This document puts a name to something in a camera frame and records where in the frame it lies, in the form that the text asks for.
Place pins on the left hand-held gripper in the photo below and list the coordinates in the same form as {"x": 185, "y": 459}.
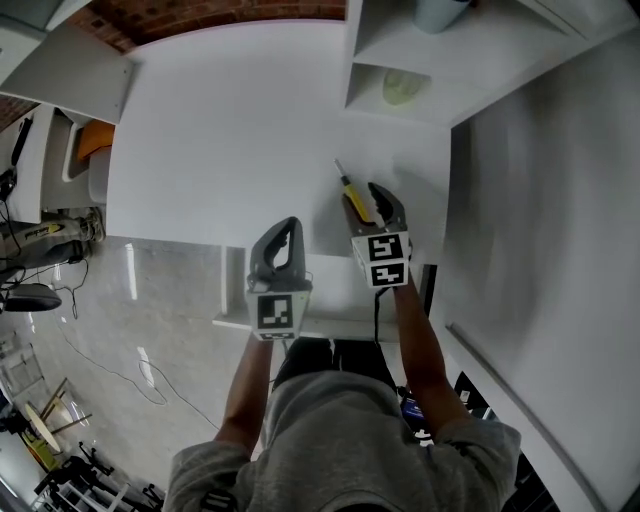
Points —
{"x": 275, "y": 312}

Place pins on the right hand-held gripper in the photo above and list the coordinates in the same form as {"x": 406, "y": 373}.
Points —
{"x": 385, "y": 260}

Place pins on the white drawer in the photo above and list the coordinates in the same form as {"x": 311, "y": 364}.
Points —
{"x": 335, "y": 300}

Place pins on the person's right forearm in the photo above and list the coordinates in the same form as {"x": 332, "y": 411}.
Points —
{"x": 425, "y": 370}

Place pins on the person's left forearm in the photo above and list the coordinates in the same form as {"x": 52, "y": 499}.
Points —
{"x": 247, "y": 395}

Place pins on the person's black trousers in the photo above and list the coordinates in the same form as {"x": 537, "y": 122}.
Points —
{"x": 310, "y": 357}

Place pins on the pale green glass bowl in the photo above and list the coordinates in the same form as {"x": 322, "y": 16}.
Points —
{"x": 405, "y": 87}

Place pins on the large white panel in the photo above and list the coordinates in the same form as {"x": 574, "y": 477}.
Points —
{"x": 550, "y": 250}

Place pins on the white cubby shelf unit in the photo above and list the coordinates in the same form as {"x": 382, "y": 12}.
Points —
{"x": 475, "y": 65}

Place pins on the blue-screen device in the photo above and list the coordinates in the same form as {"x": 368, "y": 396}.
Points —
{"x": 413, "y": 408}

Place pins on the person's grey shirt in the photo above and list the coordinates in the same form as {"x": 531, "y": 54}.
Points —
{"x": 345, "y": 450}

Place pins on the white chair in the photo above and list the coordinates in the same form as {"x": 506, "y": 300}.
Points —
{"x": 97, "y": 180}

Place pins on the light blue cup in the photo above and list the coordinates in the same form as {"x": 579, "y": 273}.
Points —
{"x": 437, "y": 15}

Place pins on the orange seat cushion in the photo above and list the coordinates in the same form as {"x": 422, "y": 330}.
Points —
{"x": 95, "y": 140}

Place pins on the long white desk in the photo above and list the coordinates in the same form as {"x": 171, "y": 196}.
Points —
{"x": 35, "y": 175}

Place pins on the black chair bases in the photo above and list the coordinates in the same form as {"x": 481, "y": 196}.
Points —
{"x": 95, "y": 470}

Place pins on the white open cabinet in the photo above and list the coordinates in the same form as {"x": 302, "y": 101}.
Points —
{"x": 75, "y": 75}

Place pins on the wooden stool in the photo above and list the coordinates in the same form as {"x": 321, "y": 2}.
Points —
{"x": 42, "y": 425}

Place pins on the long black tool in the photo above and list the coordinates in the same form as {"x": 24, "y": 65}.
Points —
{"x": 20, "y": 142}

